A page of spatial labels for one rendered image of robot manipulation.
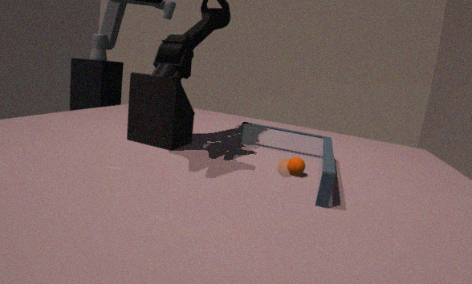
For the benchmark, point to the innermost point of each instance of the see-through orange ball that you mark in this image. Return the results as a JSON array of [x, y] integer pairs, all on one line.
[[286, 168]]

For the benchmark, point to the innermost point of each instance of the orange-brown ball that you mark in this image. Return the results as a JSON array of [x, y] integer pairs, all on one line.
[[300, 165]]

